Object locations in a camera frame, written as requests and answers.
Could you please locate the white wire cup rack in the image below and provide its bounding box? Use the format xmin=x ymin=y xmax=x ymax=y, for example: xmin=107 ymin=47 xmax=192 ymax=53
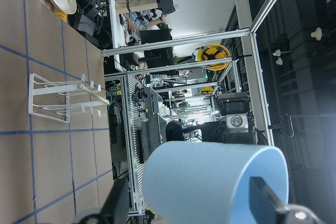
xmin=28 ymin=73 xmax=110 ymax=123

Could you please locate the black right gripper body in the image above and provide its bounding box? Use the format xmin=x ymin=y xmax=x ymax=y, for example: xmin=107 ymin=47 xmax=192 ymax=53
xmin=165 ymin=92 xmax=269 ymax=145

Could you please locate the blue plastic cup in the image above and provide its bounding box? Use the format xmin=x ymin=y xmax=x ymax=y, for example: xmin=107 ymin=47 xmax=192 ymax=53
xmin=142 ymin=141 xmax=289 ymax=223

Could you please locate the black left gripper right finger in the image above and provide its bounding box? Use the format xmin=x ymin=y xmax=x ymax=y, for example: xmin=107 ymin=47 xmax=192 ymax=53
xmin=249 ymin=177 xmax=285 ymax=223

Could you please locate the yellow hard hat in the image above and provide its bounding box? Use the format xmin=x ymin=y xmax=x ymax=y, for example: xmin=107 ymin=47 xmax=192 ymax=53
xmin=192 ymin=44 xmax=231 ymax=71

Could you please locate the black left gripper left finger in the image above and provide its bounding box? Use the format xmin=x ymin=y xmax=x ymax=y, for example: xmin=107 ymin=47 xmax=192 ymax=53
xmin=101 ymin=179 xmax=129 ymax=223

